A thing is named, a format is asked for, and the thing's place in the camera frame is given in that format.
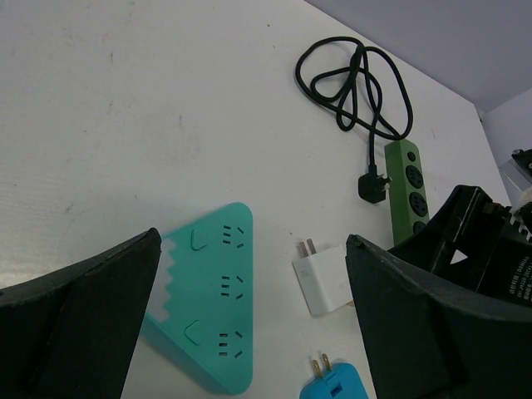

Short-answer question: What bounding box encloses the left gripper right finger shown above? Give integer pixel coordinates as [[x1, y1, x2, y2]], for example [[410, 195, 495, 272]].
[[346, 234, 531, 398]]

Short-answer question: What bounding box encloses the blue plug adapter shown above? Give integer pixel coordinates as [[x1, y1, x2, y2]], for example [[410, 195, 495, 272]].
[[299, 353, 369, 399]]

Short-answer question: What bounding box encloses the black power cord with plug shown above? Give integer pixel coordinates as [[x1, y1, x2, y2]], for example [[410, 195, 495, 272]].
[[296, 36, 416, 204]]

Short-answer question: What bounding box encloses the teal triangular power strip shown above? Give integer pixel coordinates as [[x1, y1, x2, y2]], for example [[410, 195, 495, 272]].
[[141, 202, 254, 395]]

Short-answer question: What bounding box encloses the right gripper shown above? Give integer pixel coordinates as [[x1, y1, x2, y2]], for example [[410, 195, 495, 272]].
[[389, 185, 531, 308]]

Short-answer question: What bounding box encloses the white charger plug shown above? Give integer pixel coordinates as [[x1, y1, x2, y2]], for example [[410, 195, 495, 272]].
[[293, 239, 353, 317]]

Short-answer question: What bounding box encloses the green power strip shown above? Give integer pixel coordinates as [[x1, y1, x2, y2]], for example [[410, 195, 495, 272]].
[[385, 139, 429, 245]]

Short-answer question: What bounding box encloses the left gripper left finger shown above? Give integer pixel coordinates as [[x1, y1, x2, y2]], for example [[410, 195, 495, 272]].
[[1, 228, 161, 398]]

